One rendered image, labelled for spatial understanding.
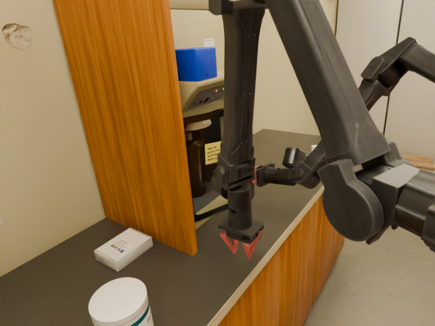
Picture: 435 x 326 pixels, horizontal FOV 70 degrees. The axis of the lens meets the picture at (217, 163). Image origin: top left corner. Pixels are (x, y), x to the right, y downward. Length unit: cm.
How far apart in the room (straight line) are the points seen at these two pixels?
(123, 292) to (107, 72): 65
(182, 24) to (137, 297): 78
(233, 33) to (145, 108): 48
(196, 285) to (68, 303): 38
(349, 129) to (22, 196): 110
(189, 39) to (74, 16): 37
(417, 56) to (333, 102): 61
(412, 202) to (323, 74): 18
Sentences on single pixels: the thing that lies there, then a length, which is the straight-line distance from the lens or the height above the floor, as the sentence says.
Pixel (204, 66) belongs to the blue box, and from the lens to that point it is 95.
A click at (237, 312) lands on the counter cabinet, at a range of 111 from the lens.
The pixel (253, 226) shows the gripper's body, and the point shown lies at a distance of 78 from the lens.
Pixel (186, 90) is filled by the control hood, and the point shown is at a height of 149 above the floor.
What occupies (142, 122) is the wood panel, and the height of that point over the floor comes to 140.
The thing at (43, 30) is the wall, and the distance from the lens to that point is 126.
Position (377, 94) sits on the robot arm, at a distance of 102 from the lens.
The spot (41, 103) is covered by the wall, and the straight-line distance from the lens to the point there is 124.
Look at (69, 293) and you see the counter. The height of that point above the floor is 94.
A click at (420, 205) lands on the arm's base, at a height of 146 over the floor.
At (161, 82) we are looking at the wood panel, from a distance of 89.
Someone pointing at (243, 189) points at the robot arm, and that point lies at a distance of 73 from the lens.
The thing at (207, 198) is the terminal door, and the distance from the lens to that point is 116.
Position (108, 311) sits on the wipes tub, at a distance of 79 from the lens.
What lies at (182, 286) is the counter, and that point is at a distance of 101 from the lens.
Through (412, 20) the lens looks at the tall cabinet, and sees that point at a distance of 382.
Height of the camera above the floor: 163
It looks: 23 degrees down
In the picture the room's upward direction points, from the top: 4 degrees counter-clockwise
